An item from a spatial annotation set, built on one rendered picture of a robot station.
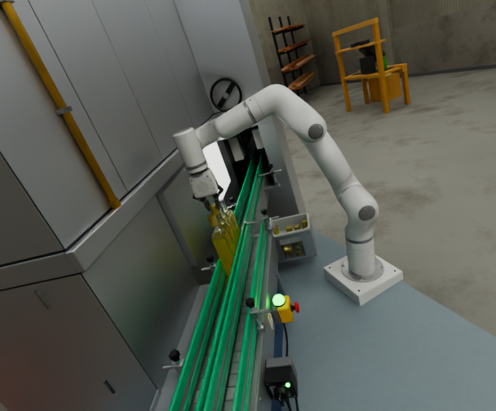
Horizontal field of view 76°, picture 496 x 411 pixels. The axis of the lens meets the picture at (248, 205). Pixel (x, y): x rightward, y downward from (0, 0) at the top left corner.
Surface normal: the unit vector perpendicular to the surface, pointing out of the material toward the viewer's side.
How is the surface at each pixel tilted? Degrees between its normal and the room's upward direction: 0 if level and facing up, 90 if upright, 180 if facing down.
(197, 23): 90
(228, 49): 90
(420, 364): 0
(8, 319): 90
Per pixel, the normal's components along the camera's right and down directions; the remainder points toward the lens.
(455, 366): -0.31, -0.86
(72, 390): -0.11, 0.45
